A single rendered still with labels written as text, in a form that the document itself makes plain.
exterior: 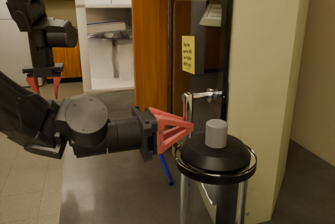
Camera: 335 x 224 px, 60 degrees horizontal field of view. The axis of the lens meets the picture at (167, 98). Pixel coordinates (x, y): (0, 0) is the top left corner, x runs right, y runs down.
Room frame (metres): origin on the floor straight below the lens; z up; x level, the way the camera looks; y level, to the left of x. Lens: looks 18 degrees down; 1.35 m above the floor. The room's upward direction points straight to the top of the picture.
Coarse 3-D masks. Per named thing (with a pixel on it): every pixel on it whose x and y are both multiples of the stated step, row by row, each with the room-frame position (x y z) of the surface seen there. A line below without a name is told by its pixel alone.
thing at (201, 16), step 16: (176, 0) 0.69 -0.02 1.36; (192, 0) 0.59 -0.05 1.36; (208, 0) 0.52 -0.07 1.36; (224, 0) 0.46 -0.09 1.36; (176, 16) 0.69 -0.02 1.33; (192, 16) 0.59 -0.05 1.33; (208, 16) 0.52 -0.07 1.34; (224, 16) 0.46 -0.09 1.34; (176, 32) 0.69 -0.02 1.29; (192, 32) 0.59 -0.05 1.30; (208, 32) 0.52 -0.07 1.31; (224, 32) 0.46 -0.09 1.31; (176, 48) 0.69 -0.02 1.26; (208, 48) 0.51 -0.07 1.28; (224, 48) 0.46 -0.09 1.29; (176, 64) 0.69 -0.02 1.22; (208, 64) 0.51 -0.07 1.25; (224, 64) 0.45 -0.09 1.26; (176, 80) 0.68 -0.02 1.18; (192, 80) 0.58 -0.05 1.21; (208, 80) 0.51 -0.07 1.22; (224, 80) 0.46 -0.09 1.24; (176, 96) 0.68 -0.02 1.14; (224, 96) 0.46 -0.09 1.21; (176, 112) 0.68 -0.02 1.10; (208, 112) 0.50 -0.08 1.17; (224, 112) 0.46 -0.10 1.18; (176, 144) 0.68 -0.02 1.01
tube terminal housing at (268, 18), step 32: (256, 0) 0.46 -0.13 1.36; (288, 0) 0.47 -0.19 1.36; (256, 32) 0.46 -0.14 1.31; (288, 32) 0.48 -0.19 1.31; (256, 64) 0.46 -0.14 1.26; (288, 64) 0.48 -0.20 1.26; (256, 96) 0.46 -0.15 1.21; (288, 96) 0.50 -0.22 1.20; (256, 128) 0.47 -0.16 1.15; (288, 128) 0.59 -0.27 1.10; (256, 192) 0.47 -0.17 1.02
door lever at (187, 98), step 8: (208, 88) 0.50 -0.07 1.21; (184, 96) 0.48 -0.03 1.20; (192, 96) 0.48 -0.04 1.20; (200, 96) 0.49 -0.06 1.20; (208, 96) 0.49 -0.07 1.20; (184, 104) 0.48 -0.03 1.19; (192, 104) 0.48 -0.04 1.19; (184, 112) 0.48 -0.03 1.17; (192, 112) 0.48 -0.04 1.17; (184, 120) 0.48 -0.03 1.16; (192, 120) 0.48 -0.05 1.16; (184, 128) 0.48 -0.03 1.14; (184, 136) 0.48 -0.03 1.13
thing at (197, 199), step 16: (176, 160) 0.33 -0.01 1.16; (256, 160) 0.33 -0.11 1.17; (208, 176) 0.29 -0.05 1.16; (224, 176) 0.29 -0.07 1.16; (192, 192) 0.31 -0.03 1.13; (208, 192) 0.30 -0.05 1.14; (224, 192) 0.30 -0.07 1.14; (240, 192) 0.31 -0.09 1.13; (192, 208) 0.31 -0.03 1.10; (208, 208) 0.30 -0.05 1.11; (224, 208) 0.30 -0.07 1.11; (240, 208) 0.31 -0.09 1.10
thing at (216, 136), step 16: (208, 128) 0.34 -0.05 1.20; (224, 128) 0.34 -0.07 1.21; (192, 144) 0.34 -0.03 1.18; (208, 144) 0.34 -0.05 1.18; (224, 144) 0.34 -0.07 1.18; (240, 144) 0.34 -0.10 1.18; (192, 160) 0.32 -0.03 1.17; (208, 160) 0.31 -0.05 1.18; (224, 160) 0.31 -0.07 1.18; (240, 160) 0.31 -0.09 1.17
